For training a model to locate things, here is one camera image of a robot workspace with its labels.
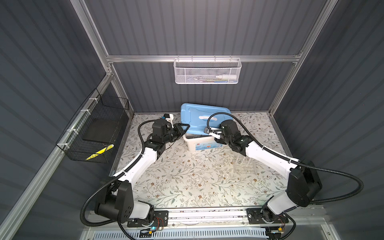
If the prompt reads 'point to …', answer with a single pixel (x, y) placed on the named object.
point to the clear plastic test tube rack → (244, 165)
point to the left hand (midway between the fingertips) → (189, 126)
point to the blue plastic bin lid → (196, 115)
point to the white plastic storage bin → (196, 142)
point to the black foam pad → (100, 129)
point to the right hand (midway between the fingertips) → (221, 127)
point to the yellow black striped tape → (101, 151)
